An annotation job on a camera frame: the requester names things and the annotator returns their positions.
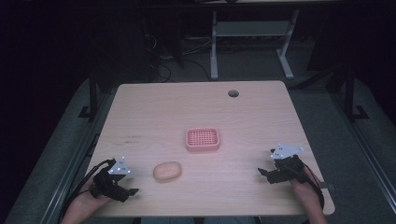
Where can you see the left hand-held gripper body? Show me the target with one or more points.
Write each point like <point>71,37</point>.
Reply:
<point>107,183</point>

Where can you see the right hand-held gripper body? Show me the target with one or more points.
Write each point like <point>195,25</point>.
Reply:
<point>286,169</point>

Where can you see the person's right hand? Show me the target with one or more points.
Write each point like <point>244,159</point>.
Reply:
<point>303,186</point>

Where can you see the person's left hand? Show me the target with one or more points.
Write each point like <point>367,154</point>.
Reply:
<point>85,199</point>

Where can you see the beige soap bar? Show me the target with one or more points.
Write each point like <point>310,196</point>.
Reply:
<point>167,171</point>

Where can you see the pink soap dish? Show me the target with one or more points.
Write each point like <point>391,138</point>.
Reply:
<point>202,139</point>

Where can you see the black metal stand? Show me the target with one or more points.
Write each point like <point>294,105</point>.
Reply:
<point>92,99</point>
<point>350,93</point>

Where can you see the white metal stand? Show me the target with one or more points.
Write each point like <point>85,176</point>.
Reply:
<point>214,56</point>

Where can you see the metal floor rail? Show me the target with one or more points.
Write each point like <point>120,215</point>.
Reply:
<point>63,174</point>
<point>367,149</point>

